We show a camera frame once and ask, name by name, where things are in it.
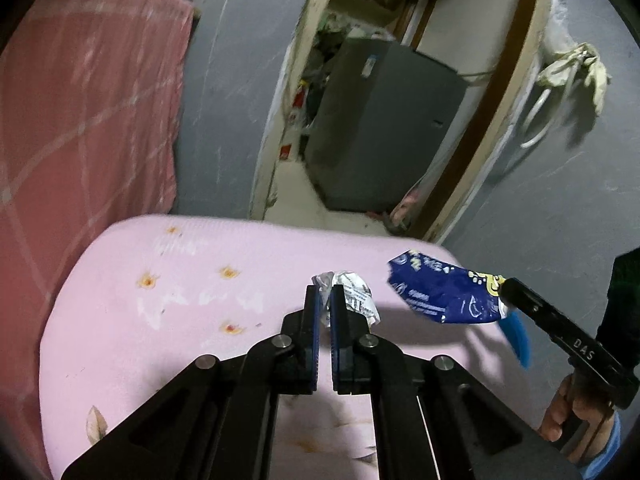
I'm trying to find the person's right hand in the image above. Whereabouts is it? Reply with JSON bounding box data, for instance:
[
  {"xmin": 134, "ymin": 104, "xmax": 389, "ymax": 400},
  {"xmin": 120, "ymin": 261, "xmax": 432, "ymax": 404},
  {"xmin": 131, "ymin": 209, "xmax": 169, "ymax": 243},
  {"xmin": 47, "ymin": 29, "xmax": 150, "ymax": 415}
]
[{"xmin": 539, "ymin": 374, "xmax": 617, "ymax": 465}]

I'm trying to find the blue snack bag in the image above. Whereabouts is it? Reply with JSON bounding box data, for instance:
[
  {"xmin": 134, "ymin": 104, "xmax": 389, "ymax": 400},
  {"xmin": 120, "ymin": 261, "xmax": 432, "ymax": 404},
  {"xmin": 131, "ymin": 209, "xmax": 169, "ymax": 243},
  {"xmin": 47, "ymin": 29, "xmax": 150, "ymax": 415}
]
[{"xmin": 387, "ymin": 249, "xmax": 523, "ymax": 325}]

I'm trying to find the wooden door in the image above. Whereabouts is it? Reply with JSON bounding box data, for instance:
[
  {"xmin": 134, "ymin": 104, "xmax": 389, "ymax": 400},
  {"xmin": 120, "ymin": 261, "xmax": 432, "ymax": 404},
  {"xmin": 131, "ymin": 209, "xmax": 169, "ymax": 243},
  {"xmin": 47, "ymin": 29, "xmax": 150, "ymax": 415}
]
[{"xmin": 425, "ymin": 0, "xmax": 566, "ymax": 243}]

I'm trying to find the white red sack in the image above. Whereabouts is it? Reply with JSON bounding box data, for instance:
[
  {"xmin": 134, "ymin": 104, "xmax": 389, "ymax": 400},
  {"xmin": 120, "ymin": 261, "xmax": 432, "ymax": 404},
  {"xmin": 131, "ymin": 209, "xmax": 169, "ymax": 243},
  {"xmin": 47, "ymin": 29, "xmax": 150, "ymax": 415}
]
[{"xmin": 279, "ymin": 82, "xmax": 315, "ymax": 162}]

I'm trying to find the beige rag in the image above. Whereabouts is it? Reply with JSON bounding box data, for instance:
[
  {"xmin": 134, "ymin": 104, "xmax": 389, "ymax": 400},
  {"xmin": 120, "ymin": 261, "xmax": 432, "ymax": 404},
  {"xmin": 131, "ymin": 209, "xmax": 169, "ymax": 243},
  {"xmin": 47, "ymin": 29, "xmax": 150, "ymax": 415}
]
[{"xmin": 537, "ymin": 42, "xmax": 613, "ymax": 118}]

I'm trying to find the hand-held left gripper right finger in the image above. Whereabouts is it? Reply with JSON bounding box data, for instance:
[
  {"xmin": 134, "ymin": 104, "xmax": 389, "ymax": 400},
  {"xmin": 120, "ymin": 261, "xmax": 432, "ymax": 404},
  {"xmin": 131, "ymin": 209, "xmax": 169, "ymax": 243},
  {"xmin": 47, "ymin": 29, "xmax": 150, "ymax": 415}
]
[{"xmin": 327, "ymin": 284, "xmax": 583, "ymax": 480}]

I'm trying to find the pink checked cloth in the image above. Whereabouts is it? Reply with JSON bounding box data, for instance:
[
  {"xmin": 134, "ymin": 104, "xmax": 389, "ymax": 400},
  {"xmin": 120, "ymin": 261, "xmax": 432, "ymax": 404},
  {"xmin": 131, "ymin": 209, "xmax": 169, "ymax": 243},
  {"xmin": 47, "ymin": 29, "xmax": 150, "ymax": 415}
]
[{"xmin": 0, "ymin": 0, "xmax": 196, "ymax": 480}]

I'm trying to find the pink slipper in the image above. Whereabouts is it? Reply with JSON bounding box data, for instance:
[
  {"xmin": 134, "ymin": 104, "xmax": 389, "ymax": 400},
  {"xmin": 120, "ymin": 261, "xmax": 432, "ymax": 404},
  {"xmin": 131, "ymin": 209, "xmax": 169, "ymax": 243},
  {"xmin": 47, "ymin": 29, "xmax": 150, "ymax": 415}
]
[{"xmin": 392, "ymin": 185, "xmax": 426, "ymax": 231}]

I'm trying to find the white door frame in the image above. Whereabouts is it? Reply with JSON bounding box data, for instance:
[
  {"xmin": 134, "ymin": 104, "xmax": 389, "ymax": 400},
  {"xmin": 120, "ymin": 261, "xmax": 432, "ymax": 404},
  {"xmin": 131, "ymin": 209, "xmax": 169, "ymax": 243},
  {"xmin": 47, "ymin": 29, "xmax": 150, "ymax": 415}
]
[{"xmin": 250, "ymin": 0, "xmax": 341, "ymax": 221}]

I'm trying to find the white cable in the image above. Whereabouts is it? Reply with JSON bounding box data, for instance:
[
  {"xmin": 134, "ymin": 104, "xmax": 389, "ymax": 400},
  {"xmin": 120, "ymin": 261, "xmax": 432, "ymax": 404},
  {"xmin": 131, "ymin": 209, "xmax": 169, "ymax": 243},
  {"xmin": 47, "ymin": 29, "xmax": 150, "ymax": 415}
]
[{"xmin": 520, "ymin": 87, "xmax": 571, "ymax": 149}]

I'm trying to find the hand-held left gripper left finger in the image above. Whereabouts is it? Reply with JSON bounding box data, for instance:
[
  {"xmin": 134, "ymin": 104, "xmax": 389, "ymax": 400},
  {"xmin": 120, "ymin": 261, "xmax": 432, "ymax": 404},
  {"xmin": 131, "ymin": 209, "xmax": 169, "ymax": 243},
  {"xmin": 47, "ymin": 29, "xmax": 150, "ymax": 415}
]
[{"xmin": 60, "ymin": 284, "xmax": 326, "ymax": 480}]

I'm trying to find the pink floral tablecloth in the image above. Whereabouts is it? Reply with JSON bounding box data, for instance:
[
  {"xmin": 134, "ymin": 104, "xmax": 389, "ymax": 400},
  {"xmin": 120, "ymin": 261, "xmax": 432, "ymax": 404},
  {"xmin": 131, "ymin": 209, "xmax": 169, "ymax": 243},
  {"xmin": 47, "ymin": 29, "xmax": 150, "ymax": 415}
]
[{"xmin": 39, "ymin": 214, "xmax": 531, "ymax": 480}]

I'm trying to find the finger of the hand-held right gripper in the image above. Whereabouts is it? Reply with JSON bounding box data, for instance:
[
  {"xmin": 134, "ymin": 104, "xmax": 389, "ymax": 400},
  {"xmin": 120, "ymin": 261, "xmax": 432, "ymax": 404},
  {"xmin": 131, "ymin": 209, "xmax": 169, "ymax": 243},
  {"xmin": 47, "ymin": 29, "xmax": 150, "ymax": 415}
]
[{"xmin": 501, "ymin": 276, "xmax": 597, "ymax": 357}]

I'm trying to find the person's dark clothing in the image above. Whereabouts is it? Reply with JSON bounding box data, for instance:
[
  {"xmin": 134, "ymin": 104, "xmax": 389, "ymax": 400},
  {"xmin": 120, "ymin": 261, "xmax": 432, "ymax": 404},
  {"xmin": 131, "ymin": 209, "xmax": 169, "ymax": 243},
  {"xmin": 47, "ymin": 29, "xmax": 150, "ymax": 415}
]
[{"xmin": 595, "ymin": 247, "xmax": 640, "ymax": 361}]

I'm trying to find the silver foil wrapper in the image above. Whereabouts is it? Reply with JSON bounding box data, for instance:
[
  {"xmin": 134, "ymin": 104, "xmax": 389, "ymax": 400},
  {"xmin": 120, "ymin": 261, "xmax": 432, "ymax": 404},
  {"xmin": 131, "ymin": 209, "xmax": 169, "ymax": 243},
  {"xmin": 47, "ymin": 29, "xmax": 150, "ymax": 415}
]
[{"xmin": 311, "ymin": 270, "xmax": 381, "ymax": 333}]

